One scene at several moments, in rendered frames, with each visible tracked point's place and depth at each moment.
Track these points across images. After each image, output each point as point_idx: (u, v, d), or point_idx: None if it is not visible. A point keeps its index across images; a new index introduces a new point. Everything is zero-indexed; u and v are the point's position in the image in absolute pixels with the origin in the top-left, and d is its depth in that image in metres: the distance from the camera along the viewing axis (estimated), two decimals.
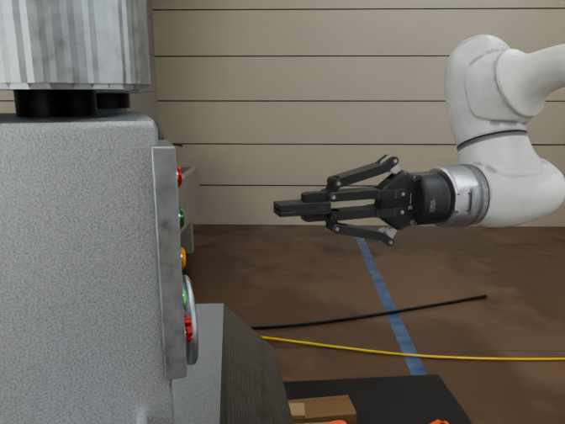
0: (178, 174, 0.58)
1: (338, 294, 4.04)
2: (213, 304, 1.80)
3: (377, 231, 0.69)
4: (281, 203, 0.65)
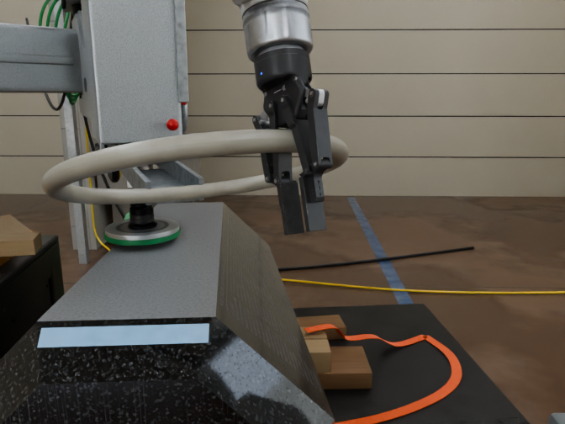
0: None
1: (332, 246, 4.24)
2: (213, 203, 2.00)
3: None
4: (317, 225, 0.63)
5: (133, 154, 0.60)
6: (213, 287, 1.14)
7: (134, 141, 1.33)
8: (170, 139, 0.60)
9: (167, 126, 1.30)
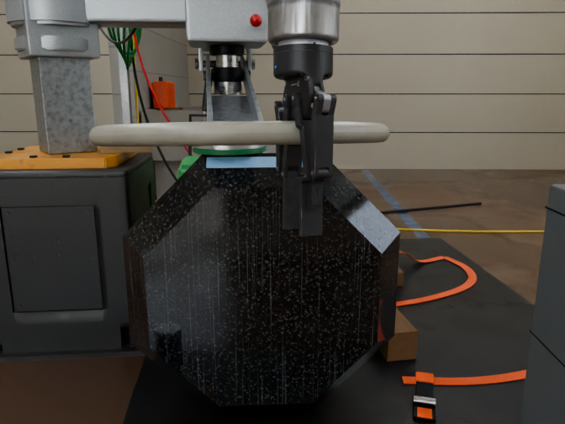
0: None
1: None
2: None
3: None
4: (311, 230, 0.63)
5: (143, 136, 0.64)
6: None
7: (220, 40, 1.33)
8: (175, 126, 0.62)
9: (250, 21, 1.28)
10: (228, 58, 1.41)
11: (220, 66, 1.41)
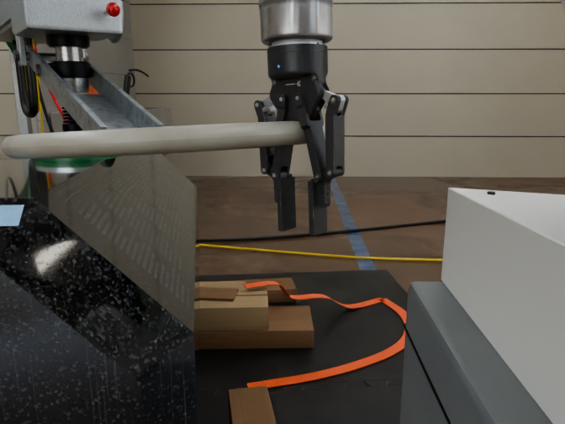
0: None
1: (302, 220, 4.06)
2: None
3: None
4: (320, 229, 0.64)
5: (137, 144, 0.54)
6: (60, 181, 0.95)
7: (68, 29, 1.16)
8: (180, 130, 0.54)
9: (108, 10, 1.14)
10: (72, 51, 1.23)
11: (65, 60, 1.22)
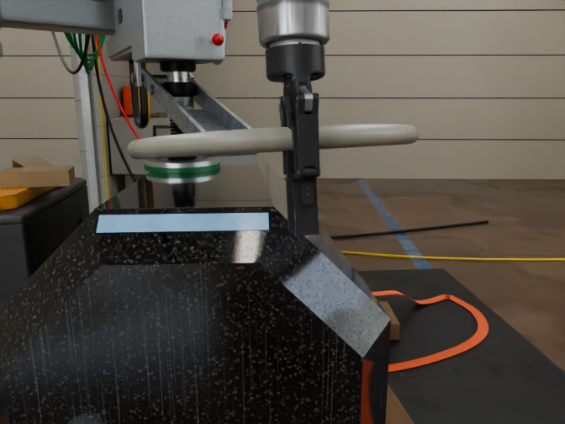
0: None
1: (346, 221, 4.23)
2: None
3: None
4: (306, 230, 0.63)
5: (239, 143, 0.63)
6: (264, 191, 1.13)
7: (179, 58, 1.31)
8: (274, 131, 0.63)
9: (213, 40, 1.28)
10: (182, 73, 1.39)
11: (174, 82, 1.38)
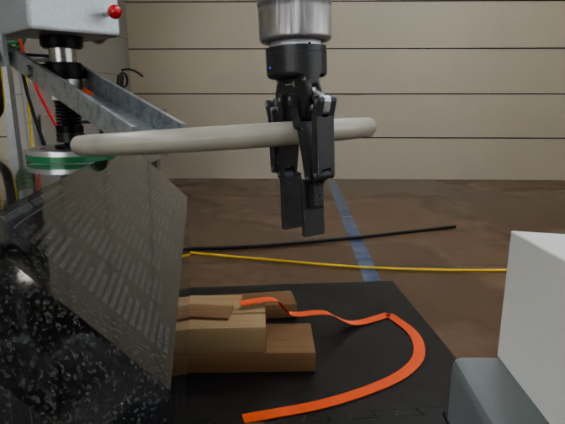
0: None
1: None
2: None
3: None
4: (314, 230, 0.64)
5: (241, 139, 0.60)
6: (11, 201, 0.79)
7: (69, 31, 1.15)
8: (277, 126, 0.61)
9: (110, 13, 1.16)
10: (68, 52, 1.22)
11: (60, 61, 1.21)
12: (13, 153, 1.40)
